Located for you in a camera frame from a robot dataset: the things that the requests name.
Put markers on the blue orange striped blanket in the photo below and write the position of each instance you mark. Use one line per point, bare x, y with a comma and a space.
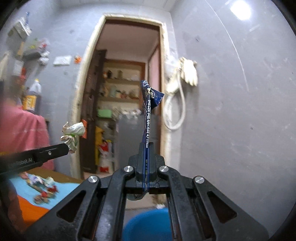
64, 191

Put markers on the wooden shelf unit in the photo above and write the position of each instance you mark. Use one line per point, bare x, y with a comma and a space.
122, 81

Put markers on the pale rubber gloves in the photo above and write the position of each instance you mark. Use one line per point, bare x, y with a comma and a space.
189, 71

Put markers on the pink inner door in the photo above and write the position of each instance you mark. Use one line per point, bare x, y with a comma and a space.
154, 76

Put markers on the large cooking oil bottle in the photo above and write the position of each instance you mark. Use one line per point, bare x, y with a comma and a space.
34, 89

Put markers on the person's left forearm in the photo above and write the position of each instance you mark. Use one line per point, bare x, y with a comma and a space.
9, 201

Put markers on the orange wall hook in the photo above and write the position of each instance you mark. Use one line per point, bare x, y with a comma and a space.
78, 59

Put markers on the pile of colourful wrappers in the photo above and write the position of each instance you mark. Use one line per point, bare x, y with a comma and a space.
42, 187

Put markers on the grey cabinet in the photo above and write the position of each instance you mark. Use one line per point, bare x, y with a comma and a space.
129, 134

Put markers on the dark wooden door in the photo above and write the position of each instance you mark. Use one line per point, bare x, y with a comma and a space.
90, 104

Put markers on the dark blue snack wrapper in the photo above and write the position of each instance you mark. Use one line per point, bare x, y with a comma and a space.
148, 115

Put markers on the red white sack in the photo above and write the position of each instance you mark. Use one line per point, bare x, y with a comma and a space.
106, 157

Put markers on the white hanging packet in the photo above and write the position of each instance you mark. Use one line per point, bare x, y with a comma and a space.
17, 67

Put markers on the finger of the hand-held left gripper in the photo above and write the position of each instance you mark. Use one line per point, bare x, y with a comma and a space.
53, 153

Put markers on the teal canister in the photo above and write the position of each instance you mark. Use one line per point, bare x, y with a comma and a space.
113, 91

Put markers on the pink checked cloth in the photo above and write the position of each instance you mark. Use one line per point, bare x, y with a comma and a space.
23, 129

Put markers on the pale door frame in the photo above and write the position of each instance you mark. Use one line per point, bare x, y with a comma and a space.
78, 99

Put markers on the green box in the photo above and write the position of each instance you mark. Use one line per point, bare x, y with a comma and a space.
104, 113

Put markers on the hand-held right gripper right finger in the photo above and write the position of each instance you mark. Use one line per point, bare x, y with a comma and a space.
151, 166

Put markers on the white green wrapper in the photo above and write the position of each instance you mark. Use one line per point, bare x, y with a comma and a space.
74, 129

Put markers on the orange paper sticker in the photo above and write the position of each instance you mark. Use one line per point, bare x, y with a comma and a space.
84, 129

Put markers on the blue plastic basin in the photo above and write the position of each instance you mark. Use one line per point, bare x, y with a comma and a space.
148, 227

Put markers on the white paper scrap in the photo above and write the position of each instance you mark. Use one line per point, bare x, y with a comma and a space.
160, 205

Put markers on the white wall switch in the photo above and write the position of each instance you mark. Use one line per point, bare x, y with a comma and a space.
62, 60

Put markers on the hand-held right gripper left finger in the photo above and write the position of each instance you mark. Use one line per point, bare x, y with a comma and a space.
141, 162

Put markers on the yellow bag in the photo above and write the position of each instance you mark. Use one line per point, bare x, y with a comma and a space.
99, 139

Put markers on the grey wall rack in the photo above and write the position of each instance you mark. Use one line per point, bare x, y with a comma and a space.
32, 53

